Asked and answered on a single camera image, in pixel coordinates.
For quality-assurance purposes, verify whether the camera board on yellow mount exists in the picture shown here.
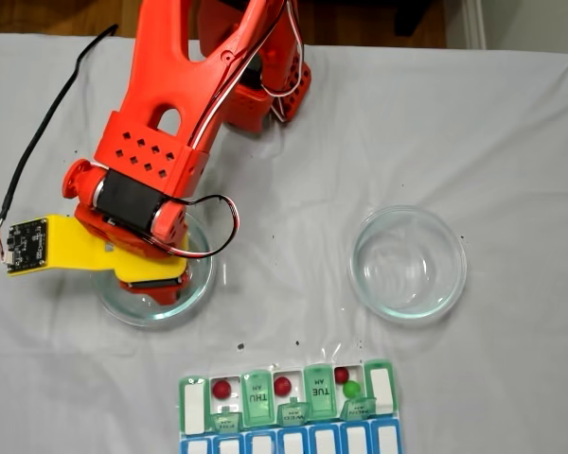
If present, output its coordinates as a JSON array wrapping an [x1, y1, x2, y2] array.
[[0, 215, 53, 279]]

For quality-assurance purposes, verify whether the clear glass bowl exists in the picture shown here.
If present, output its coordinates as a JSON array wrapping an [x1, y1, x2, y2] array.
[[89, 210, 218, 330], [348, 204, 469, 327]]

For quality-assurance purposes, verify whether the white tablecloth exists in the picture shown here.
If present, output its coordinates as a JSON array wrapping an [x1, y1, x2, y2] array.
[[0, 32, 568, 454]]

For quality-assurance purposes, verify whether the red white servo wire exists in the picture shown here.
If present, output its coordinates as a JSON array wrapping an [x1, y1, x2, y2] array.
[[146, 193, 241, 260]]

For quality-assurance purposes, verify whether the weekly pill organizer box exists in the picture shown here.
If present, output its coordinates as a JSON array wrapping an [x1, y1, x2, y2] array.
[[177, 358, 405, 454]]

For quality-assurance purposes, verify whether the black camera cable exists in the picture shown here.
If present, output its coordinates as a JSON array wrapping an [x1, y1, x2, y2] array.
[[0, 23, 120, 261]]

